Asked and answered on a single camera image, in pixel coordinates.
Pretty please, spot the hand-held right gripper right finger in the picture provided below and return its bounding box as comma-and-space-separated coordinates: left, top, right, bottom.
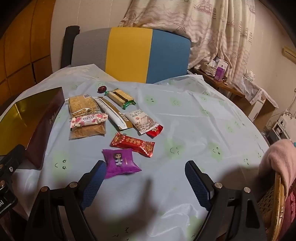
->
185, 160, 273, 241

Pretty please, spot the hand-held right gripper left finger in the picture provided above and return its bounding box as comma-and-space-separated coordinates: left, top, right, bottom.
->
23, 160, 107, 241

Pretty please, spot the purple snack packet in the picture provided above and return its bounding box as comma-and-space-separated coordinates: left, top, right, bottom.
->
102, 148, 142, 179

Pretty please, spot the maroon gift box gold interior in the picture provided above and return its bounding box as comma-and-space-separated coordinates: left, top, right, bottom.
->
0, 87, 65, 171

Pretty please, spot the brown pastry packet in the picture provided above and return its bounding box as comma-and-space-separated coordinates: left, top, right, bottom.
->
69, 123, 107, 140

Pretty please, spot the red patterned snack packet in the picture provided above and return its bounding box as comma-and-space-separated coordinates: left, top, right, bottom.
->
110, 132, 156, 158

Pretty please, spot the pink floral snack packet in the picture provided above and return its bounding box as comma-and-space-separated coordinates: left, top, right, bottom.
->
70, 113, 109, 128

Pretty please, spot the small red snack packet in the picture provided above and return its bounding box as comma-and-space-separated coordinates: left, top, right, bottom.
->
146, 125, 163, 138

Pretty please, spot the long white gold sachet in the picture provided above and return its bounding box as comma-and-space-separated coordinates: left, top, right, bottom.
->
95, 96, 133, 131

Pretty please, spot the white nut packet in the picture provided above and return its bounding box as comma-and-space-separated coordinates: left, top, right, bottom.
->
123, 109, 159, 135

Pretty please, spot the clear cracker packet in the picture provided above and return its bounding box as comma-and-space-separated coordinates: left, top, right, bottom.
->
65, 94, 99, 116

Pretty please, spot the green-edged cracker packet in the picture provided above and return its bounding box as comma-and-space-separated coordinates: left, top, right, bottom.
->
104, 88, 137, 110

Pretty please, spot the pale plastic tablecloth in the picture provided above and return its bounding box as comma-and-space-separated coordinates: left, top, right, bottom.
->
0, 64, 271, 241

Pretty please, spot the pink cloth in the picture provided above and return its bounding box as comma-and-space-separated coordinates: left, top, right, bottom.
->
258, 139, 296, 197

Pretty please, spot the maroon cushion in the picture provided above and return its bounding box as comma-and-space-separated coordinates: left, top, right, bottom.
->
284, 183, 296, 232

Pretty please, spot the wooden side table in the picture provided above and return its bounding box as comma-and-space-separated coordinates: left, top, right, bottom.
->
190, 67, 245, 112

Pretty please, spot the white appliance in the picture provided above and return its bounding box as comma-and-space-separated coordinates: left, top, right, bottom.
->
272, 109, 296, 139

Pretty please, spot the cardboard box with white cloth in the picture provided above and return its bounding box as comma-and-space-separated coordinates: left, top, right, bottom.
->
240, 76, 279, 123

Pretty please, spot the purple carton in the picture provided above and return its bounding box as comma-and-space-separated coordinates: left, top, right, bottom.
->
214, 67, 226, 81

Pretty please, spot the woven tissue box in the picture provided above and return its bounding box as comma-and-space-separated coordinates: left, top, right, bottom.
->
201, 64, 216, 76

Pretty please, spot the grey yellow blue chair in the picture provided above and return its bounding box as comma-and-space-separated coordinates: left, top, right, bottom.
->
71, 27, 191, 84

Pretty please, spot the patterned beige curtain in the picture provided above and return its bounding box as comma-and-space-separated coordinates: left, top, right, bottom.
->
118, 0, 256, 77

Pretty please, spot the beige wall fixture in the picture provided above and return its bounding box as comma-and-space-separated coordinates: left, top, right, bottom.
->
282, 46, 296, 59

